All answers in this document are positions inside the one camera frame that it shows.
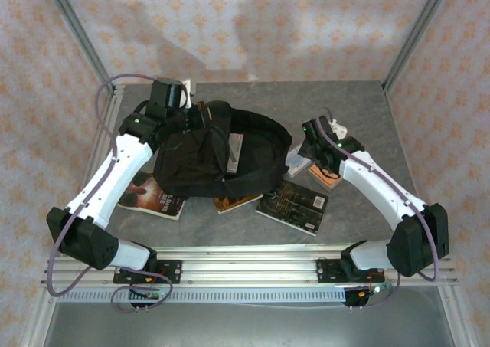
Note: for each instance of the black book with barcode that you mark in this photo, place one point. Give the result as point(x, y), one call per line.
point(294, 207)

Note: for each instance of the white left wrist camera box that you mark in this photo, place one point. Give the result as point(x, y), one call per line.
point(188, 92)

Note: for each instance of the Three Days to See book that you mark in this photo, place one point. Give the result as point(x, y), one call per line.
point(153, 201)

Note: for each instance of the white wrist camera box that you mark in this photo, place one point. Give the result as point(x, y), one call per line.
point(340, 128)
point(188, 92)

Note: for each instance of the grey metal lower shelf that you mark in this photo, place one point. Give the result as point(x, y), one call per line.
point(249, 326)

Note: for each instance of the clear plastic pouch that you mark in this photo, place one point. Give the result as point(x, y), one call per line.
point(296, 165)

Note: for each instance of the aluminium frame leg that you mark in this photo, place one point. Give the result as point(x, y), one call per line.
point(38, 320)
point(457, 320)

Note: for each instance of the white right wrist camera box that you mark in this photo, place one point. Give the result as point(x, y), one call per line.
point(340, 128)

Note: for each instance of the aluminium frame post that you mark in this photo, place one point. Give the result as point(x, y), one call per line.
point(417, 33)
point(76, 33)

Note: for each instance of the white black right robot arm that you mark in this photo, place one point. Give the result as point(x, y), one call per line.
point(375, 186)

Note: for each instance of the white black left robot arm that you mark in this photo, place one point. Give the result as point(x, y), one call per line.
point(115, 171)

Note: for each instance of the yellow black cover book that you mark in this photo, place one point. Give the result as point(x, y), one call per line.
point(237, 202)

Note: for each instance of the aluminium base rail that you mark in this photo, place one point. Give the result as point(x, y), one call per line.
point(249, 270)

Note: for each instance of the orange cover book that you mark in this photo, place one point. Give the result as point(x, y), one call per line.
point(329, 182)

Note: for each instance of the small green circuit board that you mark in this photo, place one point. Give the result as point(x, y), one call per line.
point(377, 290)
point(151, 294)

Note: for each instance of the black fabric backpack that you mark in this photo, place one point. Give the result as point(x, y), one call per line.
point(199, 163)

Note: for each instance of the aluminium side rail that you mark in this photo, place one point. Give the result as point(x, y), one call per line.
point(111, 109)

